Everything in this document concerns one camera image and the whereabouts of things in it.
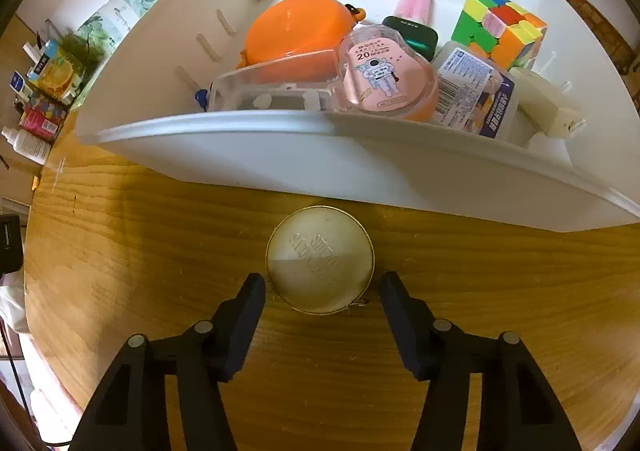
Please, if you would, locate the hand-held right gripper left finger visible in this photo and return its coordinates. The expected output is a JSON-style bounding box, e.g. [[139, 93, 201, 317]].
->
[[67, 272, 267, 451]]

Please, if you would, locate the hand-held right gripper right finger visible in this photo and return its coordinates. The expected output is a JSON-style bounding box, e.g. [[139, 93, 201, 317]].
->
[[378, 271, 583, 451]]

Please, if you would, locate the round cream tin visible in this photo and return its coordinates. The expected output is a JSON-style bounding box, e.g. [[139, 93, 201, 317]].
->
[[265, 206, 376, 316]]

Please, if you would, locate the white plastic storage bin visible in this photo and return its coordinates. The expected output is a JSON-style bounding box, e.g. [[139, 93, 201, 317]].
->
[[74, 0, 640, 233]]

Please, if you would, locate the clear labelled plastic box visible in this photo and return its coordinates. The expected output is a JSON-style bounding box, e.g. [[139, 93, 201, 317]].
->
[[431, 41, 517, 138]]

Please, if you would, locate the pink correction tape dispenser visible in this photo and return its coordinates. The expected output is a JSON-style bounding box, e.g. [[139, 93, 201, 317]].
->
[[332, 24, 440, 124]]

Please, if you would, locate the clear acrylic box with stickers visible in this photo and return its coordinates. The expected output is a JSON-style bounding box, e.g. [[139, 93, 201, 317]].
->
[[210, 50, 346, 113]]

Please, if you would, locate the beige angular block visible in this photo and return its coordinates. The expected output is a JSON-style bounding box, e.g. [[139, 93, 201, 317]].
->
[[507, 66, 588, 138]]

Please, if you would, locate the green bottle with gold cap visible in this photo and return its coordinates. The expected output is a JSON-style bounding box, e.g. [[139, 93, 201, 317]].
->
[[381, 15, 439, 61]]

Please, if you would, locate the orange round case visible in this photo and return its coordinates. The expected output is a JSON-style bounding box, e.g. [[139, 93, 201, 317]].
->
[[237, 0, 366, 69]]

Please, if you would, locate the multicoloured puzzle cube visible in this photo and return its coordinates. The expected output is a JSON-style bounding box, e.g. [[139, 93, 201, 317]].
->
[[450, 0, 548, 71]]

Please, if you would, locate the white plastic bag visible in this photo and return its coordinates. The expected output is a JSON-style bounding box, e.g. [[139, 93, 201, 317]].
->
[[0, 276, 28, 332]]

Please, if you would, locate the white squeeze bottle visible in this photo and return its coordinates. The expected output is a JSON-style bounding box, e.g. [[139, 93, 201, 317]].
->
[[1, 125, 53, 164]]

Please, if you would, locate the red printed packet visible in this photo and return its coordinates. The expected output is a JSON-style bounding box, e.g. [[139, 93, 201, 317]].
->
[[17, 98, 68, 139]]

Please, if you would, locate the blue and white tube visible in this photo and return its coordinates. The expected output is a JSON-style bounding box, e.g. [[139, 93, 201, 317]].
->
[[11, 71, 32, 99]]

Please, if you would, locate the orange juice carton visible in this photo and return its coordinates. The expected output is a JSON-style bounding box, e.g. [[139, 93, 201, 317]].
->
[[27, 38, 86, 102]]

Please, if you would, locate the brown printed board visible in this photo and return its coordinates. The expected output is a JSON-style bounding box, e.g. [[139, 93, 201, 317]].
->
[[562, 0, 636, 77]]

